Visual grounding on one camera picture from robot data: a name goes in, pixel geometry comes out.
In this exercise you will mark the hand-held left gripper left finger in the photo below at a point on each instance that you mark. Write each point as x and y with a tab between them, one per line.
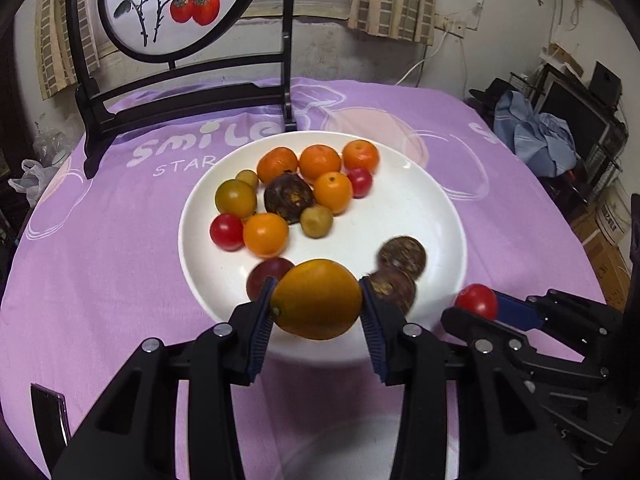
260	332

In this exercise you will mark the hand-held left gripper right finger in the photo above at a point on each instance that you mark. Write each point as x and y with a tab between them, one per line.
375	337

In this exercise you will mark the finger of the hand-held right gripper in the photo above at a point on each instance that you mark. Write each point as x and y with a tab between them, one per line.
480	327
517	310

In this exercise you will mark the red cherry tomato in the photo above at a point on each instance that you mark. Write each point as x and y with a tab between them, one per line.
475	300
226	231
361	183

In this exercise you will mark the yellow orange oval tomato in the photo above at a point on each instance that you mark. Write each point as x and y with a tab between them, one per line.
317	300

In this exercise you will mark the orange cherry tomato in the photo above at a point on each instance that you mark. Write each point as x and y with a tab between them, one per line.
265	233
361	155
332	192

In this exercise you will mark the small yellow green fruit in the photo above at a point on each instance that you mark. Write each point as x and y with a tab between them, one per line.
316	221
246	178

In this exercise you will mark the green yellow tomato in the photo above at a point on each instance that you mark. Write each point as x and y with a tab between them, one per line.
236	198

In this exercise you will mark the large dark passion fruit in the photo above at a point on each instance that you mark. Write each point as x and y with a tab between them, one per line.
289	197

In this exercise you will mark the white oval plate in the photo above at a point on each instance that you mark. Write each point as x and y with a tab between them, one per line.
415	200

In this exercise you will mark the orange mandarin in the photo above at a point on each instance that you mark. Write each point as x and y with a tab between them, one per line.
277	164
320	161

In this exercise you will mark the dark purple tomato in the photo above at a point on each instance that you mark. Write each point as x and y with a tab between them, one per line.
265	272

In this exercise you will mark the brown cardboard box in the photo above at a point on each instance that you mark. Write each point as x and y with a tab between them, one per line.
602	230

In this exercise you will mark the purple printed tablecloth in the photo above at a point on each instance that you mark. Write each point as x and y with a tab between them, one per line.
125	260

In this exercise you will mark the light blue cloth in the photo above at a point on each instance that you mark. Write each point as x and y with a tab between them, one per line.
537	135

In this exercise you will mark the black monitor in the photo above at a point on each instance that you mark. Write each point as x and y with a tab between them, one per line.
575	115

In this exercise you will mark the black hat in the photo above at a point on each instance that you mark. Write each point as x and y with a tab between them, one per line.
487	94

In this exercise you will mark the black smartphone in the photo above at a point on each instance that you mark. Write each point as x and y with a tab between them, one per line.
47	410

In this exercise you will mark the black speaker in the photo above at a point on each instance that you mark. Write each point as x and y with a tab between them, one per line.
606	82

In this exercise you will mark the white plastic bag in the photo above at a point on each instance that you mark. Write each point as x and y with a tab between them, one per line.
30	176

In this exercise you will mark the persimmon painting table screen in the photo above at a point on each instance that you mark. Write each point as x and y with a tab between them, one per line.
165	35

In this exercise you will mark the beige checked curtain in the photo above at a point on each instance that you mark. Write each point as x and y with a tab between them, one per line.
60	35
392	0

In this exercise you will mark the white wall socket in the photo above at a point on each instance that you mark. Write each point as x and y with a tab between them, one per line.
451	26

